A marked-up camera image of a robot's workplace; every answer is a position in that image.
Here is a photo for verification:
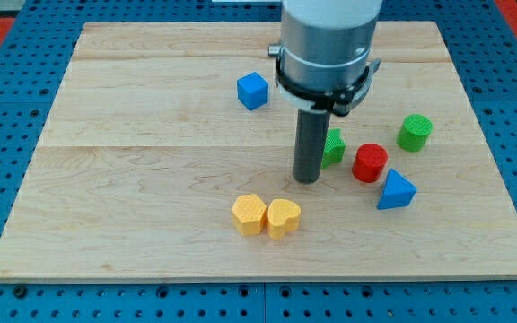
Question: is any yellow heart block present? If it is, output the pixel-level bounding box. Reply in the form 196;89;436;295
267;199;302;240

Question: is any green star block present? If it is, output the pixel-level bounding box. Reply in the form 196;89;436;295
321;128;346;169

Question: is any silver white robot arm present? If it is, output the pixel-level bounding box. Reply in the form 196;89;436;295
269;0;382;117

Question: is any light wooden board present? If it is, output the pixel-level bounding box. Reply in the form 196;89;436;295
0;22;517;284

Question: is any yellow hexagon block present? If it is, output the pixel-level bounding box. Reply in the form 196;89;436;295
232;194;267;236

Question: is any blue triangle block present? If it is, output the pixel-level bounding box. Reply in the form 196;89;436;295
377;169;417;210

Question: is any red cylinder block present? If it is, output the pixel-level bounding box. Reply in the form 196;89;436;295
352;143;389;183

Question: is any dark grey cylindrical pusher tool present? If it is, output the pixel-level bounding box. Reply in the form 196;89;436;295
293;110;330;184

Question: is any green cylinder block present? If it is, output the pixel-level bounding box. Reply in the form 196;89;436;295
397;114;433;153

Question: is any blue cube block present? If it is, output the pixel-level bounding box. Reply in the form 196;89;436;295
236;72;268;110

